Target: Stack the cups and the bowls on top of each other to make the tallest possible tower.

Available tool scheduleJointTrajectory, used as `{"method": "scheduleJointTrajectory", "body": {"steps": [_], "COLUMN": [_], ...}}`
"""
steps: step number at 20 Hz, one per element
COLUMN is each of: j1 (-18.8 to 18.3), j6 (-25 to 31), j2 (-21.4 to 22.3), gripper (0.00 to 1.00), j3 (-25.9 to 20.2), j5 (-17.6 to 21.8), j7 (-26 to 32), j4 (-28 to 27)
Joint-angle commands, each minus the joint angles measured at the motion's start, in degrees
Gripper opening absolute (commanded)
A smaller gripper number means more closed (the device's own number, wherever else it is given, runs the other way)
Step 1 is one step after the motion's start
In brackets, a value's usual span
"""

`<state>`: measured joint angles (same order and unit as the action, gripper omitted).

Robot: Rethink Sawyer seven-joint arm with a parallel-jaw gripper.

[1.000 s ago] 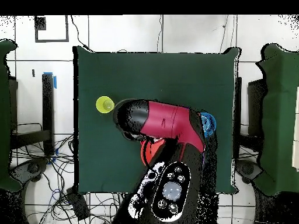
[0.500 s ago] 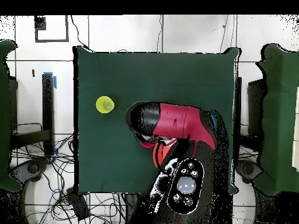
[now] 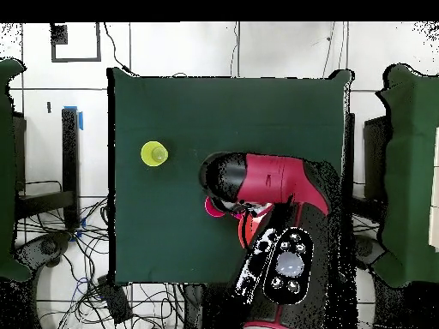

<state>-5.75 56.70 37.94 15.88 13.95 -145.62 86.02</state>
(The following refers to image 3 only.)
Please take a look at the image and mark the orange bowl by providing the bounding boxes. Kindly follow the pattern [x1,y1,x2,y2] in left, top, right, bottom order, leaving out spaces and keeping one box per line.
[237,203,276,250]

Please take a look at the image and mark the yellow cup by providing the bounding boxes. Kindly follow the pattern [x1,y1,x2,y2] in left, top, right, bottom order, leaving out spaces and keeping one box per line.
[140,141,170,168]

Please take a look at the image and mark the red cup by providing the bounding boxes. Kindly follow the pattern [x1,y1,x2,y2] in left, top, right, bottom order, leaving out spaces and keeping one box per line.
[204,196,227,219]

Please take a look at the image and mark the dark green table cloth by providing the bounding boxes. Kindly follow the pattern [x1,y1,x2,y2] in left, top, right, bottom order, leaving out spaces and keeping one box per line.
[106,67,354,287]

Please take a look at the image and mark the black box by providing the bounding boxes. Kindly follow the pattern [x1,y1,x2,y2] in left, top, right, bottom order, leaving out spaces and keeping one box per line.
[363,115,390,201]

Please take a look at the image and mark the black power strip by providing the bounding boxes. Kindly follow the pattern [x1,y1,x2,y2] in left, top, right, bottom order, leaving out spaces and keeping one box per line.
[98,273,134,325]

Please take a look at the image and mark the green cloth covered table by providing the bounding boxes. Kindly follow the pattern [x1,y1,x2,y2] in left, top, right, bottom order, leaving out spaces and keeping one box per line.
[0,57,33,283]
[371,63,439,289]

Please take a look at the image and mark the thin grey cable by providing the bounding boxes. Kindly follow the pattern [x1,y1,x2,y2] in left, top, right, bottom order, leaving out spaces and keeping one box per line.
[230,21,240,77]
[321,21,336,79]

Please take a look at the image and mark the tangle of cables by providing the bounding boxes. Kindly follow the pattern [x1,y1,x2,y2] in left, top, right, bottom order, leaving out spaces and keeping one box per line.
[15,196,188,329]

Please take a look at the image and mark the black post with blue tape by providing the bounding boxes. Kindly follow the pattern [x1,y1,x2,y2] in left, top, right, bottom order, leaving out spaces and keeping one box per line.
[61,106,84,230]

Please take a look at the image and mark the black pedestal foot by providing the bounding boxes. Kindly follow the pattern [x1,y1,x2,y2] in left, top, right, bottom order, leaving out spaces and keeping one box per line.
[15,232,74,272]
[354,234,387,270]

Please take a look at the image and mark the black cable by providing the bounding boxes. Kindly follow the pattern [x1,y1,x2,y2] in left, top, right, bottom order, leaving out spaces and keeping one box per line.
[102,21,133,75]

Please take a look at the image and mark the black metal frame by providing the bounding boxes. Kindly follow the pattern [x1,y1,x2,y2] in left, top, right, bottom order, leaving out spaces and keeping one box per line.
[13,114,76,220]

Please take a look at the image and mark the black square floor frame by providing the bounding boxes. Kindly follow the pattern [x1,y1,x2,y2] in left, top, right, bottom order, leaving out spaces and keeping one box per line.
[50,21,103,63]

